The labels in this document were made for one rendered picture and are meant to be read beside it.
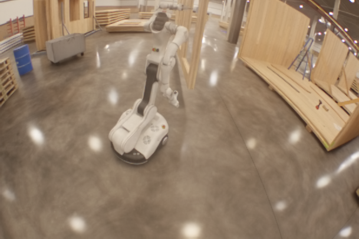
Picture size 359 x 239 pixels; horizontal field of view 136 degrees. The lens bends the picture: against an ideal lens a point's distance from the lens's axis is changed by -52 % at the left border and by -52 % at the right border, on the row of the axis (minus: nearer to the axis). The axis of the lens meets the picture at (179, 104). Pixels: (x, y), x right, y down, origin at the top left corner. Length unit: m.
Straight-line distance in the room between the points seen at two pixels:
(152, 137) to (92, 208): 0.98
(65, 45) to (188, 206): 4.96
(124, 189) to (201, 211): 0.78
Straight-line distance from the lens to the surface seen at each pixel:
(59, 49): 5.07
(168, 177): 1.67
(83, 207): 1.69
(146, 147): 1.56
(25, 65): 5.58
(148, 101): 1.56
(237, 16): 10.29
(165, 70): 1.21
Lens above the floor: 1.49
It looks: 35 degrees down
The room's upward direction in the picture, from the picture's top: 9 degrees clockwise
